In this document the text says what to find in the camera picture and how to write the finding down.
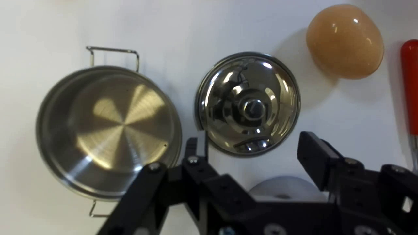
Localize grey plastic cup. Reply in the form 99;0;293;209
246;175;329;204

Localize silver pot lid with knob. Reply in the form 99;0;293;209
194;51;303;158

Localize wide silver pot wire handles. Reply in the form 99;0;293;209
35;45;184;220

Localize beige egg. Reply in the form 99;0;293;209
304;4;386;81

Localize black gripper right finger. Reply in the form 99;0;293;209
296;131;418;235

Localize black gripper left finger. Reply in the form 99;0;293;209
95;136;256;235

